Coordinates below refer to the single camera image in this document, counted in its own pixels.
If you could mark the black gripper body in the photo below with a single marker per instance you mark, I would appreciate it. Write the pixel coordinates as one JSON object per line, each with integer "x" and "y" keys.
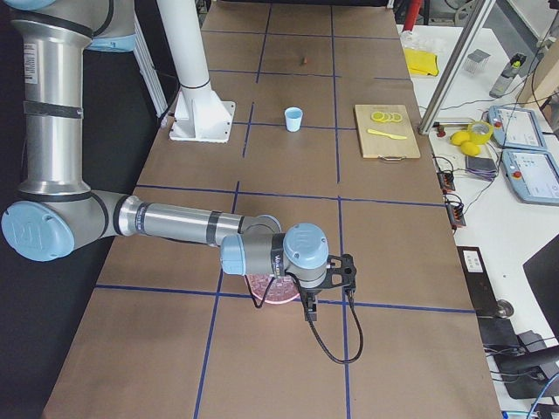
{"x": 311, "y": 293}

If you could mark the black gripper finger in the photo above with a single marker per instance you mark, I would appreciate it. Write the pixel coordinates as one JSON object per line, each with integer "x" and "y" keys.
{"x": 310, "y": 310}

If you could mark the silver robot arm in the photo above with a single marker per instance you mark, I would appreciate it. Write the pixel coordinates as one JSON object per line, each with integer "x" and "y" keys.
{"x": 59, "y": 213}

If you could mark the pink bowl of ice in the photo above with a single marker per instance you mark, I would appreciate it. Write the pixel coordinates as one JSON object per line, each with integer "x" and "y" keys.
{"x": 273, "y": 290}

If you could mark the light blue paper cup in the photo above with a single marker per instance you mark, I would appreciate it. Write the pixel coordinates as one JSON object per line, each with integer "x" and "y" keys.
{"x": 293, "y": 118}

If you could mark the wooden cutting board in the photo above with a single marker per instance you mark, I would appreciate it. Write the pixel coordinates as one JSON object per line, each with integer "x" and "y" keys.
{"x": 379, "y": 147}

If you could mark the yellow plastic knife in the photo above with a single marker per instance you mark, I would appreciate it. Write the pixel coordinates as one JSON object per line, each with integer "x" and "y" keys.
{"x": 397, "y": 137}

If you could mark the whole lemon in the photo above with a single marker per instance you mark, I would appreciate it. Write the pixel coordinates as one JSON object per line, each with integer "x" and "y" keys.
{"x": 460, "y": 137}
{"x": 469, "y": 148}

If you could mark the dark purple notebook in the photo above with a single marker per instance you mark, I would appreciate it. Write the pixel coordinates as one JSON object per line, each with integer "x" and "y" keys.
{"x": 482, "y": 167}

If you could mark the yellow tape roll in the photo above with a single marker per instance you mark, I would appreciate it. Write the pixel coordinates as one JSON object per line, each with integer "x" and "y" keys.
{"x": 480, "y": 132}

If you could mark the yellow cloth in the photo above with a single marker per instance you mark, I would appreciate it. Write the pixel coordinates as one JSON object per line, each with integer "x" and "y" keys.
{"x": 421, "y": 62}

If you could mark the teach pendant near board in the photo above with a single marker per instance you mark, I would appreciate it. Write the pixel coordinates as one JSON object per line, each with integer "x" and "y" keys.
{"x": 516, "y": 127}

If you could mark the clear plastic bag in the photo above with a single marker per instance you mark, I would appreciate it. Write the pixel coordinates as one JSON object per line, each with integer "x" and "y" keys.
{"x": 416, "y": 41}

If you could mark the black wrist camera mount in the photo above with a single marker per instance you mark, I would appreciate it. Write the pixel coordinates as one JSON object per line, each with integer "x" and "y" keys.
{"x": 341, "y": 272}

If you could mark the white camera post with base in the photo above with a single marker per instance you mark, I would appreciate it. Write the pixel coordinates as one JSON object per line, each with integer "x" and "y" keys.
{"x": 200, "y": 115}

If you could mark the aluminium frame post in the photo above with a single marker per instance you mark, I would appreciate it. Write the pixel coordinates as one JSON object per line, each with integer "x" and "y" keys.
{"x": 475, "y": 22}

